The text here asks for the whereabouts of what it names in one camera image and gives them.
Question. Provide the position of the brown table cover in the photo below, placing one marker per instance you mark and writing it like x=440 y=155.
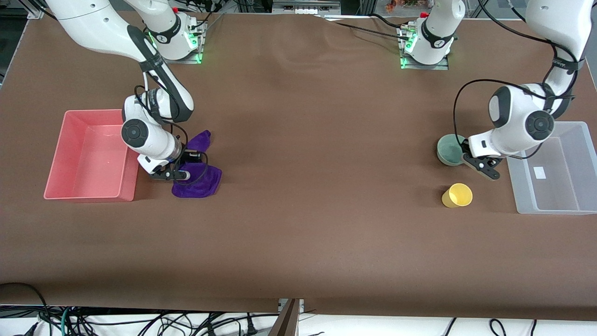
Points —
x=298 y=196

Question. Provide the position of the silver corner bracket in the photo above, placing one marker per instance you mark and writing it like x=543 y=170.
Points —
x=36 y=12

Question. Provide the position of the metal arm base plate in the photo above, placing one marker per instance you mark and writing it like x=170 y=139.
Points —
x=445 y=65
x=198 y=46

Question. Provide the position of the purple cloth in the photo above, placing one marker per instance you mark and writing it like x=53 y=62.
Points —
x=203 y=182

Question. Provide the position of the grey power strip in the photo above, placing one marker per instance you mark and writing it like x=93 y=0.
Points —
x=305 y=5

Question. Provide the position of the pink plastic bin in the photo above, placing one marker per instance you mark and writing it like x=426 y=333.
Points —
x=93 y=158

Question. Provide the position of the pale green bowl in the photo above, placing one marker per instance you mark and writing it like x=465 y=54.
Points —
x=448 y=151

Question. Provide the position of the yellow cup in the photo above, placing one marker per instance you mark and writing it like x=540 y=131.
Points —
x=459 y=195

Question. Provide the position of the white label sticker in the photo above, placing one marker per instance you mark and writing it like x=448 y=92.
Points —
x=539 y=172

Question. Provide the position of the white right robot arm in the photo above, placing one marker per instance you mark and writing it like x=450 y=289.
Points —
x=154 y=140

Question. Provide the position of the clear plastic bin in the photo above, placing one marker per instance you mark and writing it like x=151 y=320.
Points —
x=559 y=186

